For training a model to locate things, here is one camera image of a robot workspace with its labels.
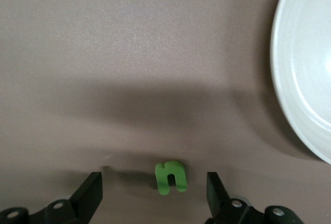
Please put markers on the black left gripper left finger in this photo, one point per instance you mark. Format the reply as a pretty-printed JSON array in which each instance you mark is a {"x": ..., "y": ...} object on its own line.
[{"x": 88, "y": 198}]

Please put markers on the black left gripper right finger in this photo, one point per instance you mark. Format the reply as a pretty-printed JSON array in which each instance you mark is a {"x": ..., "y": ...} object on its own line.
[{"x": 217, "y": 198}]

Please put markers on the green foam letter n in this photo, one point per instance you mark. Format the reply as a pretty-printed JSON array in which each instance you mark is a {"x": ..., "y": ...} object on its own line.
[{"x": 161, "y": 180}]

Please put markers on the beige round plate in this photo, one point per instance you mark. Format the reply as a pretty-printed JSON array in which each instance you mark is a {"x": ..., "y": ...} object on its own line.
[{"x": 305, "y": 53}]

